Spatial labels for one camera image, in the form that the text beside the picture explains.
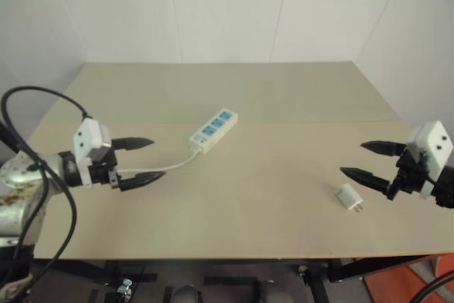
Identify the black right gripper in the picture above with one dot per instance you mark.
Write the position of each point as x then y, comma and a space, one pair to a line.
408, 179

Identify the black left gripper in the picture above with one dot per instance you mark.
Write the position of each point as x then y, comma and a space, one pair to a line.
103, 171

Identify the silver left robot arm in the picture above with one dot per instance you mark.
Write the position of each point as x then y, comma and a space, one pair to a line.
21, 189

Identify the white plug adapter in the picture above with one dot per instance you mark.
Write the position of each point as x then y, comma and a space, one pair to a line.
344, 196

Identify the white blue power strip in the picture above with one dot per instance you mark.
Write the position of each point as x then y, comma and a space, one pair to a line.
213, 129

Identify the orange floor mat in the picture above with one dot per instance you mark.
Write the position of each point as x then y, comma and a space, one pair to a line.
397, 281

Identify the silver metal clamp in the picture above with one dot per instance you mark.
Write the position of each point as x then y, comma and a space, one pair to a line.
125, 284

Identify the dark rounded shape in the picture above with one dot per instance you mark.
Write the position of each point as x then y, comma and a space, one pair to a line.
185, 290

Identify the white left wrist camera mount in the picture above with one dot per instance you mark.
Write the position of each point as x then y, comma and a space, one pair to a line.
87, 132

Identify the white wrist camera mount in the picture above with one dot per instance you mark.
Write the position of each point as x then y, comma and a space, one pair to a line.
87, 132
432, 143

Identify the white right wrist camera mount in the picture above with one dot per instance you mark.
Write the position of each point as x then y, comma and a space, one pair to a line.
432, 143

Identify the black metal table frame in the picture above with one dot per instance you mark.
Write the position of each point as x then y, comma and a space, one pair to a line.
330, 271

